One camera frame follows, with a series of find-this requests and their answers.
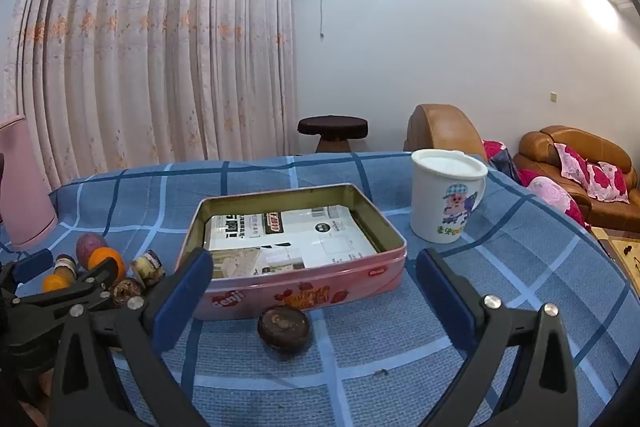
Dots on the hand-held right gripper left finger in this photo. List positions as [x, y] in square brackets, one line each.
[182, 299]

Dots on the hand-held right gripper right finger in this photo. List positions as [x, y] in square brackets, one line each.
[445, 302]

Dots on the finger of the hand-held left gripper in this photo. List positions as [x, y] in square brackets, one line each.
[32, 265]
[85, 289]

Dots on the small orange kumquat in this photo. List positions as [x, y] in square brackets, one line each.
[52, 283]

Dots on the small tan round fruit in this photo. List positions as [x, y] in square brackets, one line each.
[65, 264]

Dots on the orange tangerine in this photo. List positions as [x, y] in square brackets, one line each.
[110, 259]

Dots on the knobby brown fruit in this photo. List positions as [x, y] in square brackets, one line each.
[127, 291]

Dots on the purple passion fruit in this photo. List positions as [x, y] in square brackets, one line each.
[89, 246]

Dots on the dark brown round fruit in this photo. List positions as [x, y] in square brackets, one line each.
[283, 327]

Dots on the pink tin box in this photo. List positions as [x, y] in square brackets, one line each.
[300, 294]

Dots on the pink cylindrical container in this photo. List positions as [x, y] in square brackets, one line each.
[25, 187]

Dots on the white cartoon print cup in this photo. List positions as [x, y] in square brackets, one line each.
[442, 212]

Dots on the blue plaid cloth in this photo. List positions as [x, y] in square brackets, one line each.
[350, 372]

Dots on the white cup lid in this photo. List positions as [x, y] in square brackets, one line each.
[447, 163]

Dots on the printed paper sheet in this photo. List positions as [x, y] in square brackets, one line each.
[310, 239]

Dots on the pink floral cushion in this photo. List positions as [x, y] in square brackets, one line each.
[495, 152]
[552, 196]
[610, 182]
[575, 164]

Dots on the brown leather armchair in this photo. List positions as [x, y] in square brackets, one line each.
[445, 127]

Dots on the brown leather sofa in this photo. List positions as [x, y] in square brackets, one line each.
[537, 147]

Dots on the wooden coffee table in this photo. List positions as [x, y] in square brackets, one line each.
[622, 257]

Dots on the round dark cushioned stool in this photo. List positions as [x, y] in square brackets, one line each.
[332, 127]

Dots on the pink floral curtain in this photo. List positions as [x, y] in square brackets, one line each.
[150, 32]

